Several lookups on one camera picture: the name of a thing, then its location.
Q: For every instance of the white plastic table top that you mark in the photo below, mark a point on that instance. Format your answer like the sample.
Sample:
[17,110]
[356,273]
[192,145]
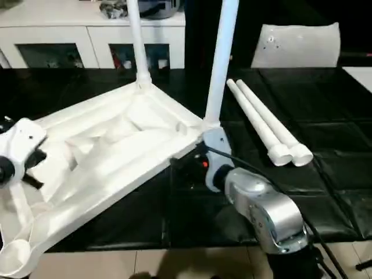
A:
[116,162]

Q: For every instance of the white plastic table leg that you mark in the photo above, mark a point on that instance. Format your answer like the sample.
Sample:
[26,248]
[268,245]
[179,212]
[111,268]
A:
[255,119]
[222,58]
[273,119]
[138,43]

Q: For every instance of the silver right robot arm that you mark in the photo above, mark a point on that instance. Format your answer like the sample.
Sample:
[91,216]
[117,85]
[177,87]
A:
[267,209]

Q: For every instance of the dark robot right foot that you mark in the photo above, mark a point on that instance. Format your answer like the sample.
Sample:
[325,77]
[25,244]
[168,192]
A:
[216,277]

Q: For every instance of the dark robot foot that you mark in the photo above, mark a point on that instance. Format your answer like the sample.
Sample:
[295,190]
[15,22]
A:
[216,277]
[141,276]

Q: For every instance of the dark robot left foot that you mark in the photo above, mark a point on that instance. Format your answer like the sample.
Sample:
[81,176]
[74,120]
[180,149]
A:
[141,276]

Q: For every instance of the red packet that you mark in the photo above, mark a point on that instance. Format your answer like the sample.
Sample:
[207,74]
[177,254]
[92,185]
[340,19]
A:
[114,60]

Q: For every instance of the black table mat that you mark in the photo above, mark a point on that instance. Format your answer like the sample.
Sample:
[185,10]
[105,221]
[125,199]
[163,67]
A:
[319,174]

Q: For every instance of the white glass-door cabinet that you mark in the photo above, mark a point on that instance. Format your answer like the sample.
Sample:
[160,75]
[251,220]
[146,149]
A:
[43,35]

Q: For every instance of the black box with gold label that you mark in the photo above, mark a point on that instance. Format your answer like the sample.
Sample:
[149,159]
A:
[200,35]

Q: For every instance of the grey helmet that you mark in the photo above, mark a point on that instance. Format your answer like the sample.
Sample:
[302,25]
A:
[161,8]

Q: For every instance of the white bag with round fitting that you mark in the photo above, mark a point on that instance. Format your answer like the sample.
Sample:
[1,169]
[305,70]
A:
[296,46]

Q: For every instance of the black tangled items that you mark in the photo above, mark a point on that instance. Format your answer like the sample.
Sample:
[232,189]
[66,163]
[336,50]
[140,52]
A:
[113,10]

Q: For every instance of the white flat board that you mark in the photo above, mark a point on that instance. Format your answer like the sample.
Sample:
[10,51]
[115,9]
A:
[359,78]

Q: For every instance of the black metal stand leg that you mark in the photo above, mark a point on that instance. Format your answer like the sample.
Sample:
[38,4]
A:
[364,262]

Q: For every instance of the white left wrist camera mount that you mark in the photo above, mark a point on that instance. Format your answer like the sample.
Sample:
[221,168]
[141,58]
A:
[20,142]

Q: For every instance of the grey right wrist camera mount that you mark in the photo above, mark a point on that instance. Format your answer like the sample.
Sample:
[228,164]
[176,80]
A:
[216,139]

